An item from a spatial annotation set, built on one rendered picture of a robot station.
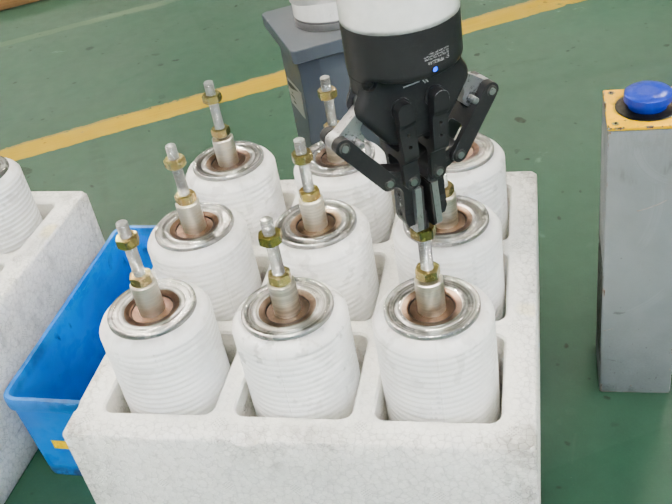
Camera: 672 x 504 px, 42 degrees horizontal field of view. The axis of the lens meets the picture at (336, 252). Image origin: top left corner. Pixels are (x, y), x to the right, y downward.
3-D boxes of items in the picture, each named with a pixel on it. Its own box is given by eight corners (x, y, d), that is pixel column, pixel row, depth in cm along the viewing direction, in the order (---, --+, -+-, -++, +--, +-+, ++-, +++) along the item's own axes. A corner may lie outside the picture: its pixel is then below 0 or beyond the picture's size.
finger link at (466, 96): (458, 59, 57) (439, 90, 57) (503, 87, 60) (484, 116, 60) (437, 47, 59) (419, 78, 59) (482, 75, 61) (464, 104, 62)
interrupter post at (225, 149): (215, 163, 93) (208, 135, 91) (236, 155, 94) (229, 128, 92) (221, 172, 91) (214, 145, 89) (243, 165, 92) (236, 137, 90)
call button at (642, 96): (621, 101, 78) (621, 80, 77) (669, 99, 77) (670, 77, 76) (624, 123, 75) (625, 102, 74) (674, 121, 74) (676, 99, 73)
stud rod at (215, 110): (228, 144, 92) (212, 78, 87) (230, 149, 91) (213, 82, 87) (219, 147, 92) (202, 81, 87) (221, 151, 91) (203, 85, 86)
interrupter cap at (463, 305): (381, 286, 72) (380, 280, 72) (473, 274, 72) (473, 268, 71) (387, 349, 66) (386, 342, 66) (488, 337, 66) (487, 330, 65)
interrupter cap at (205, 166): (186, 160, 95) (184, 154, 94) (252, 138, 96) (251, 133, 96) (204, 192, 89) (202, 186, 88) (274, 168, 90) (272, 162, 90)
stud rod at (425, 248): (435, 296, 67) (426, 215, 63) (422, 295, 68) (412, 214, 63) (437, 288, 68) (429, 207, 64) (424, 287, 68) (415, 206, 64)
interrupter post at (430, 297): (415, 302, 70) (411, 270, 68) (445, 299, 70) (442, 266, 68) (418, 322, 68) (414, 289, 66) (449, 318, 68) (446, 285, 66)
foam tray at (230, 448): (231, 298, 115) (198, 181, 104) (539, 297, 106) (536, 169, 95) (122, 561, 84) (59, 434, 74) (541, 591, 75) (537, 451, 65)
